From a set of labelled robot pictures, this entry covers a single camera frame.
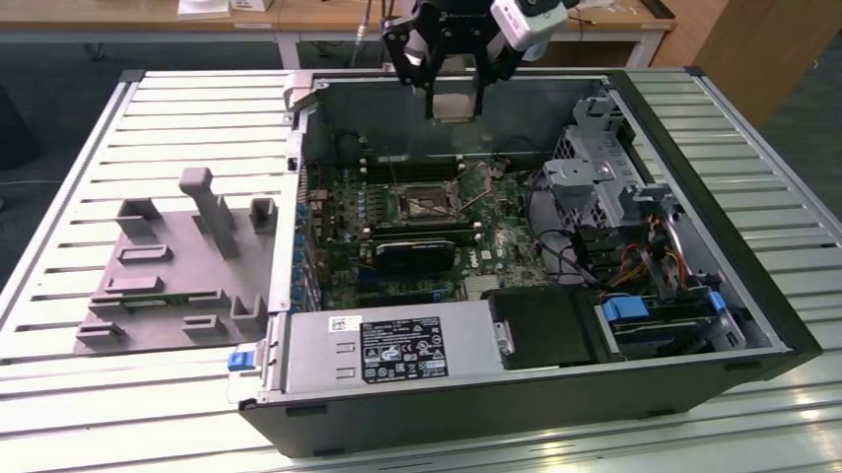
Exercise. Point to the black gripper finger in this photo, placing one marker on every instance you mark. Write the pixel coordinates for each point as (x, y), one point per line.
(498, 61)
(398, 54)

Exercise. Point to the silver square CPU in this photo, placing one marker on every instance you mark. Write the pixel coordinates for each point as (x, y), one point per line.
(454, 106)

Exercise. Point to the black RAM slot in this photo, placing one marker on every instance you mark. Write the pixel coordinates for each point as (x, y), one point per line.
(407, 162)
(427, 237)
(407, 176)
(427, 227)

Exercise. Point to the CPU socket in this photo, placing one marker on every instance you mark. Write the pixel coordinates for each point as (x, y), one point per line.
(420, 202)

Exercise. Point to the thin metal locking lever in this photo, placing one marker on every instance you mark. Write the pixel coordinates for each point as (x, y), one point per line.
(394, 172)

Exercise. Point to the grey metal drive cage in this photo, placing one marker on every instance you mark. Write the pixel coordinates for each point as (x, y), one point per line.
(591, 197)

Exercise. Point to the white box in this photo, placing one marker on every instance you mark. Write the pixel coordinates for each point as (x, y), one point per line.
(204, 7)

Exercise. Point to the green motherboard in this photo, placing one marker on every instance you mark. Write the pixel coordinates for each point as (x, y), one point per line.
(503, 246)

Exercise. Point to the wooden cabinet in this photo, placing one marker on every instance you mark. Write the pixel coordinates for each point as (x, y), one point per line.
(757, 49)

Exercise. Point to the long wooden desk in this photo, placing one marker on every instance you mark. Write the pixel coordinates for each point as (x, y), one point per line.
(131, 22)

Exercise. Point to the black graphics card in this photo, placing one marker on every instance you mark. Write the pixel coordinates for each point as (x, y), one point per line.
(414, 257)

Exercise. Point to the small silver heatsink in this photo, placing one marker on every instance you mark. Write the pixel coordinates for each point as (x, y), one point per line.
(483, 287)

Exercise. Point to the grey plastic parts rack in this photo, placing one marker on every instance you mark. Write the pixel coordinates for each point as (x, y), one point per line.
(171, 256)

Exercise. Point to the hard disk in blue carrier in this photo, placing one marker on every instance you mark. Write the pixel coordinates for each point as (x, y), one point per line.
(624, 309)

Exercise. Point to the black drive cover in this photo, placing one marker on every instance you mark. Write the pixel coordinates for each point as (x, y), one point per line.
(546, 325)

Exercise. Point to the green RAM stick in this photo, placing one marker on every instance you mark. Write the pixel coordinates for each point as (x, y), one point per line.
(171, 299)

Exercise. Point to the grey power supply with label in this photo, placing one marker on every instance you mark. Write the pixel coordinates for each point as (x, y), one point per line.
(315, 355)

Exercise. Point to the blue case latch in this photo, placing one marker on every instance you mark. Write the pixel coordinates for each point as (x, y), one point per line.
(239, 359)

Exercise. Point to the black open PC case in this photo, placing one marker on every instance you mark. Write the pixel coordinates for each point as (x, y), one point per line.
(460, 424)

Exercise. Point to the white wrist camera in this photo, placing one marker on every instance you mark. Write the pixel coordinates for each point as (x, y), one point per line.
(530, 27)

